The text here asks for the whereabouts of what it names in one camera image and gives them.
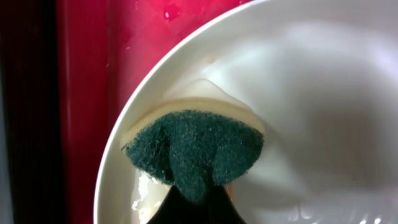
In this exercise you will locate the white plate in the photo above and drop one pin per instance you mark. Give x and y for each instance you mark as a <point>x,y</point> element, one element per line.
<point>321,76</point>

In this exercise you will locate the black soapy water tray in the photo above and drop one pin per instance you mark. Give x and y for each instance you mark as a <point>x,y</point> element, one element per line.
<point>6,196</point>

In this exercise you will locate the red plastic serving tray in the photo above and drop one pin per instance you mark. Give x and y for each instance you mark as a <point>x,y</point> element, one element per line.
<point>69,68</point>

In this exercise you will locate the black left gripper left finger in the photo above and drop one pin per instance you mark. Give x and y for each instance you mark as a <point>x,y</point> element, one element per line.
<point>175,209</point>

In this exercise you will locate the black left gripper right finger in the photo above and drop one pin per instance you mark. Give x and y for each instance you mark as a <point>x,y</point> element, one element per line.
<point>221,209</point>

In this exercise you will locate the green yellow scrub sponge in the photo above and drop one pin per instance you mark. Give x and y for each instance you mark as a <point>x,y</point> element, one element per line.
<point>195,144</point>

